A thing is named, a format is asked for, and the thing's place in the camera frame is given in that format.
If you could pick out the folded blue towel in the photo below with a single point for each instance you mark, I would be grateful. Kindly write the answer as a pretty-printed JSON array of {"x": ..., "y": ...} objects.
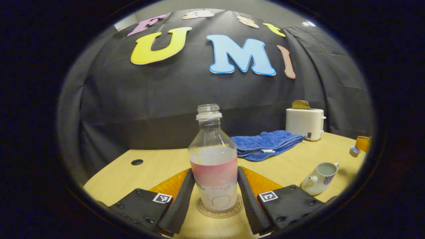
[{"x": 265, "y": 144}]

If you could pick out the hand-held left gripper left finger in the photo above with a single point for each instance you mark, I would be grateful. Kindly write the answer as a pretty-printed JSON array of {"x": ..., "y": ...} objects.
[{"x": 179, "y": 202}]

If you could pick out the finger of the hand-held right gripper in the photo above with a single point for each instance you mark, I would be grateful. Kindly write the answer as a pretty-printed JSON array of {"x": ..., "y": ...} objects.
[{"x": 362, "y": 143}]

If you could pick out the white ceramic teacup with spout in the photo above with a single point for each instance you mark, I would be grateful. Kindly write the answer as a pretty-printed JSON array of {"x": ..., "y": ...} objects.
[{"x": 315, "y": 184}]

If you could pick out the clear water bottle pink label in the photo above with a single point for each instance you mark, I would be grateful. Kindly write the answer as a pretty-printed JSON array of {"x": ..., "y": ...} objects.
[{"x": 213, "y": 166}]

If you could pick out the white toaster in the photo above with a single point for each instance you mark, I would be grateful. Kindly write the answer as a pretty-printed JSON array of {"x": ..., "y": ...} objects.
[{"x": 303, "y": 123}]

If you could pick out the brown bread slice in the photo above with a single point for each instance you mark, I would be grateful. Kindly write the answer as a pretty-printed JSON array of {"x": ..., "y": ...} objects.
[{"x": 300, "y": 105}]

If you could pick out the black backdrop cloth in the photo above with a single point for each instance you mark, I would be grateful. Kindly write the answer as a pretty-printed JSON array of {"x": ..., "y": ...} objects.
[{"x": 149, "y": 96}]

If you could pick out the round wooden coaster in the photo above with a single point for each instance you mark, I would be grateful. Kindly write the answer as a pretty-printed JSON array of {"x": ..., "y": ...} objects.
[{"x": 203, "y": 209}]

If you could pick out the blue patterned teacup lid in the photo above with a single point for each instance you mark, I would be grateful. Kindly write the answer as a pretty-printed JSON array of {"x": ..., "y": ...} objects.
[{"x": 354, "y": 151}]

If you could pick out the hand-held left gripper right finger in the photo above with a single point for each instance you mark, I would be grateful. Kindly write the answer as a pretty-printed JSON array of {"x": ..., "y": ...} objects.
[{"x": 249, "y": 202}]

